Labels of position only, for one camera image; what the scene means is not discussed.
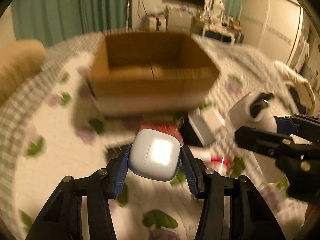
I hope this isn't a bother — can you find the white plush toy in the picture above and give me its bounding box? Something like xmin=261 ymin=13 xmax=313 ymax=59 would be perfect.
xmin=228 ymin=89 xmax=277 ymax=133

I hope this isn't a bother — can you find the white charger block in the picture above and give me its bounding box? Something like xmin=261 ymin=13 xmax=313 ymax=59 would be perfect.
xmin=188 ymin=107 xmax=225 ymax=147

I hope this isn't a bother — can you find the white earbuds case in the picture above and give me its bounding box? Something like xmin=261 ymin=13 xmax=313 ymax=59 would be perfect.
xmin=129 ymin=129 xmax=181 ymax=181

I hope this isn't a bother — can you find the white puffy jacket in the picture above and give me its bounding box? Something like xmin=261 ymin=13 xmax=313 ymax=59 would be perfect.
xmin=274 ymin=61 xmax=316 ymax=115

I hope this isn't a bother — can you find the white floral quilt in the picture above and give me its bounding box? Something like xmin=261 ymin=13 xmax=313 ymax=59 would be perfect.
xmin=14 ymin=33 xmax=306 ymax=239

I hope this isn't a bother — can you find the red white small box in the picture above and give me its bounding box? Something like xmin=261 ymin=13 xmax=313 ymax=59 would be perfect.
xmin=139 ymin=122 xmax=183 ymax=146

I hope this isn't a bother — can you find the white wardrobe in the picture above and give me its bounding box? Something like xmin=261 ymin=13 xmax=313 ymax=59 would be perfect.
xmin=240 ymin=0 xmax=303 ymax=64

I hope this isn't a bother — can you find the grey checkered blanket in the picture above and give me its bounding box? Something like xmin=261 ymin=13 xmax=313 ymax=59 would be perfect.
xmin=0 ymin=32 xmax=106 ymax=156

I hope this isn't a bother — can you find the white dressing table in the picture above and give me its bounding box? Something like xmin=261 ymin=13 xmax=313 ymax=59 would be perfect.
xmin=200 ymin=16 xmax=244 ymax=46

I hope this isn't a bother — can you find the oval vanity mirror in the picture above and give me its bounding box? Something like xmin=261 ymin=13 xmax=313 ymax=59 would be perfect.
xmin=204 ymin=0 xmax=225 ymax=20

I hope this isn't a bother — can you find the grey mini fridge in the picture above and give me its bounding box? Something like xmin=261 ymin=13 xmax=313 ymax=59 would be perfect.
xmin=167 ymin=9 xmax=192 ymax=34

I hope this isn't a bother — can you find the brown cardboard box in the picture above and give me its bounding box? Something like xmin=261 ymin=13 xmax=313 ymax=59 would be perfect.
xmin=87 ymin=32 xmax=220 ymax=117

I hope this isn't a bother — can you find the tan pillow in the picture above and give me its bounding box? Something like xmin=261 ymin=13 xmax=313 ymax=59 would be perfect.
xmin=0 ymin=39 xmax=47 ymax=105

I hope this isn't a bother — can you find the white suitcase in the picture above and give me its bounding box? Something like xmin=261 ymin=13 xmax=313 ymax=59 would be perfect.
xmin=144 ymin=15 xmax=167 ymax=32

